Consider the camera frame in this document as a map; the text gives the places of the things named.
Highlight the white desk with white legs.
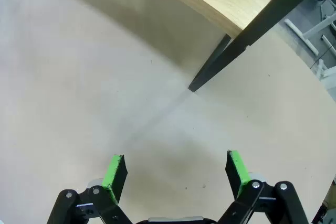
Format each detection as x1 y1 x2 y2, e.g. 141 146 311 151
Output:
285 0 336 80

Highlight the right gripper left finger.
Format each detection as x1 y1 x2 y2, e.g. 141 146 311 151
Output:
47 154 132 224

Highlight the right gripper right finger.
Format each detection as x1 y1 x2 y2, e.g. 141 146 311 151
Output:
217 150 309 224

